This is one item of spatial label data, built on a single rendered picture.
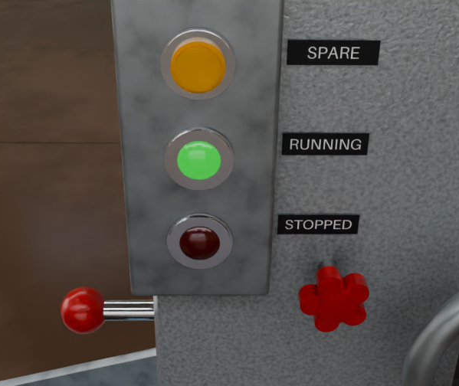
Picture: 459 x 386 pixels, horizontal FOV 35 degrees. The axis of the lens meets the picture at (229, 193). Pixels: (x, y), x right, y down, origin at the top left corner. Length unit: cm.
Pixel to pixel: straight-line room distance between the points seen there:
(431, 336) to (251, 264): 10
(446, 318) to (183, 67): 19
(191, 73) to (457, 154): 16
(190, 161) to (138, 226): 5
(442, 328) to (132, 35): 22
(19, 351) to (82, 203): 86
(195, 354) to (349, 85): 20
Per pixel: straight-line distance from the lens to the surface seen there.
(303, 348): 48
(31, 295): 256
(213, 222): 40
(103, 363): 72
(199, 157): 37
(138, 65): 36
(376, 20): 38
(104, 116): 374
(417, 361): 43
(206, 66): 35
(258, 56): 36
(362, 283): 41
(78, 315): 50
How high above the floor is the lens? 154
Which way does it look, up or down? 31 degrees down
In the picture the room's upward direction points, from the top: 1 degrees clockwise
